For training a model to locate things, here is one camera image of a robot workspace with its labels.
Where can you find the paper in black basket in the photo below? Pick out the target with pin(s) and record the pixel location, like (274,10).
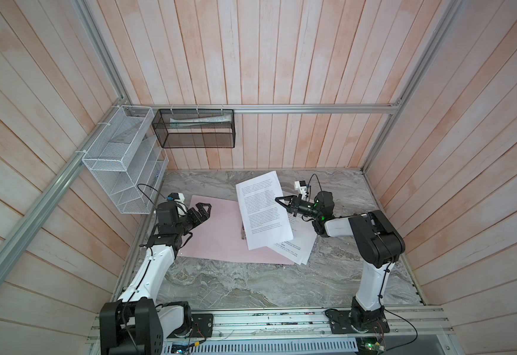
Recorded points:
(205,122)

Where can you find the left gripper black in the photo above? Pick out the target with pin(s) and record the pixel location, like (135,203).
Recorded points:
(196,219)

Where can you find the white wire mesh file rack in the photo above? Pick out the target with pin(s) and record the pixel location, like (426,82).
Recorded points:
(128,164)

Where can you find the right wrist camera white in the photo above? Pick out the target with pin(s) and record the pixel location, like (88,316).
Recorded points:
(302,188)

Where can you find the pink file folder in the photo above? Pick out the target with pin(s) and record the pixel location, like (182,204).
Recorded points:
(220,237)

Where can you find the aluminium front rail frame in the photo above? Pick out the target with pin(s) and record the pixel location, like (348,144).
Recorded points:
(408,330)

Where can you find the lower printed paper sheets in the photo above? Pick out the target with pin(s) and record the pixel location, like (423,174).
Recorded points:
(300,242)

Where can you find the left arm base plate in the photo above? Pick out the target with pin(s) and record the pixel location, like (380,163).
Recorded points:
(201,326)

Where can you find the printed paper sheet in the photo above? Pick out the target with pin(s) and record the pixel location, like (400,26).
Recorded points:
(265,222)

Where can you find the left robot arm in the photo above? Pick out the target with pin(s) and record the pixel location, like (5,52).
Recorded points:
(135,323)

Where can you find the black mesh wall basket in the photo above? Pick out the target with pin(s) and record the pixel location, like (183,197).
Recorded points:
(170,138)

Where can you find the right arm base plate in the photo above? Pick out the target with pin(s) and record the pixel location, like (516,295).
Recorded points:
(357,321)

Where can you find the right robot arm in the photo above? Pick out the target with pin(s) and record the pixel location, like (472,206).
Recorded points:
(380,246)

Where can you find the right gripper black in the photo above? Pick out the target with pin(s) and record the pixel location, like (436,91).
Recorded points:
(294,206)

